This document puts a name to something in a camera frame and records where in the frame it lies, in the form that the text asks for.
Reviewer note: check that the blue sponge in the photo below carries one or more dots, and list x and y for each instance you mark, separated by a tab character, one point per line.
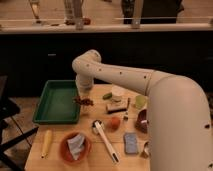
130	143

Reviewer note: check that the black chair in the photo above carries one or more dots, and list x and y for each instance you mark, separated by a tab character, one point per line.
8	109

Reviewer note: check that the orange fruit toy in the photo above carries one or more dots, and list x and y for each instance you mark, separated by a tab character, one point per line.
114	123

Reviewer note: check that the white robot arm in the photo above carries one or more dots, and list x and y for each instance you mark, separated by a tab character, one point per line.
178	113

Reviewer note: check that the green plastic tray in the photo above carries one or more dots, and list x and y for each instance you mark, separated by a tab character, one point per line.
56	104

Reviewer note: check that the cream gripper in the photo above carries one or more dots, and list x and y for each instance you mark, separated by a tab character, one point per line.
84	93

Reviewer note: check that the orange bowl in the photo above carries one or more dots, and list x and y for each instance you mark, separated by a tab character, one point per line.
65	154

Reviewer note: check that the dark red grape bunch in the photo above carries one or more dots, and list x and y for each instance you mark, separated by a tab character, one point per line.
84	102

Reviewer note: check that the dark purple bowl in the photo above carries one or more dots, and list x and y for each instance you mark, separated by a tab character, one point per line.
141	122

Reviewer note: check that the yellow corn cob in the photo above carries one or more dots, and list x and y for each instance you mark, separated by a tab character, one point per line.
47	142

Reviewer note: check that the green pickle toy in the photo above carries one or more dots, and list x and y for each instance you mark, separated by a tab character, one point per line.
107	96

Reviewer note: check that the grey crumpled cloth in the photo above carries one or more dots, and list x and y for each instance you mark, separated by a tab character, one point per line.
75	145

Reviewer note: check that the green cup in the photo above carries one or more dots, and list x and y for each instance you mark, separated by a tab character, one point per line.
140	101

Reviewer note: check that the small fork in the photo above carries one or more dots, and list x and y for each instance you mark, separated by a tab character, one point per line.
125	118

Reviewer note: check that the white handled scoop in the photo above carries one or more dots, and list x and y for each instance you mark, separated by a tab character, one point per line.
98	128

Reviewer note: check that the dark round lid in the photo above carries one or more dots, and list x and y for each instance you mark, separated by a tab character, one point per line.
145	151

